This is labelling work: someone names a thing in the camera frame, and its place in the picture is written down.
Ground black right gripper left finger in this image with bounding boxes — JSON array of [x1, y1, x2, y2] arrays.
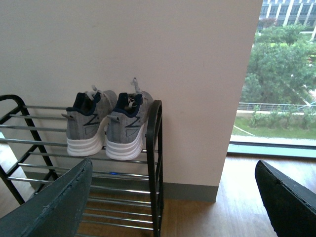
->
[[0, 158, 93, 237]]

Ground black metal shoe rack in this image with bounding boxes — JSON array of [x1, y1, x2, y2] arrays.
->
[[0, 95, 164, 237]]

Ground grey sneaker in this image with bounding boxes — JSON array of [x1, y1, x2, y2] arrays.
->
[[63, 86, 118, 157], [106, 78, 154, 160]]

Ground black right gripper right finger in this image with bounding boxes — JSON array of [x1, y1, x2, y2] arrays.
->
[[255, 160, 316, 237]]

